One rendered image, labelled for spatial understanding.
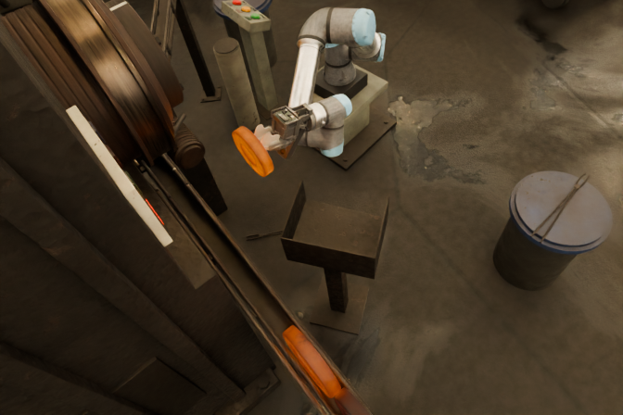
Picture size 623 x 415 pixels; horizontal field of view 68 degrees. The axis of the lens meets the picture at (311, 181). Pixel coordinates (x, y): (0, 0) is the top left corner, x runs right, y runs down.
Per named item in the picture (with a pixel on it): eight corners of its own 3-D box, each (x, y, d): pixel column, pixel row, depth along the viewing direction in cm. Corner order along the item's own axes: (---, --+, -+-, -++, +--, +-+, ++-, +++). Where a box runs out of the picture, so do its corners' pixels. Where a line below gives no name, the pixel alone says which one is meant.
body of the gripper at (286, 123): (268, 110, 129) (301, 98, 135) (266, 133, 135) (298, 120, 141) (285, 126, 125) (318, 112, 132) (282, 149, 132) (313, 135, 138)
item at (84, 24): (176, 196, 116) (83, 45, 78) (102, 101, 140) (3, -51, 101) (197, 182, 118) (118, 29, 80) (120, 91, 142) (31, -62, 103)
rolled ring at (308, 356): (350, 396, 99) (339, 407, 98) (330, 381, 117) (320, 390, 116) (299, 326, 101) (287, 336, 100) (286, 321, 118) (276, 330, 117)
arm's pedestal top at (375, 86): (337, 60, 233) (336, 55, 230) (387, 88, 219) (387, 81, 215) (293, 95, 221) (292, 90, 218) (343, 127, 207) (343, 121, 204)
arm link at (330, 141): (313, 144, 156) (312, 115, 150) (346, 147, 153) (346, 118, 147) (307, 156, 150) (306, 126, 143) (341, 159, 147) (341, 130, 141)
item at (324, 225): (372, 339, 177) (375, 258, 119) (307, 322, 183) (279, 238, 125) (382, 291, 188) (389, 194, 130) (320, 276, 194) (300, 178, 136)
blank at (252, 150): (260, 158, 120) (271, 151, 121) (226, 121, 126) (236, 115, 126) (268, 186, 133) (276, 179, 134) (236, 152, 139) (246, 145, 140)
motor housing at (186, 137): (211, 227, 214) (171, 156, 170) (187, 198, 224) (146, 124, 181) (234, 211, 218) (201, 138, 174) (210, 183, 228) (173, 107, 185)
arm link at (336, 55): (327, 48, 208) (325, 21, 198) (357, 50, 205) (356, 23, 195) (322, 65, 201) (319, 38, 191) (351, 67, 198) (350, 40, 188)
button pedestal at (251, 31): (269, 123, 248) (245, 26, 198) (245, 100, 260) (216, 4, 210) (292, 107, 253) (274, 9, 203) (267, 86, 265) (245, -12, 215)
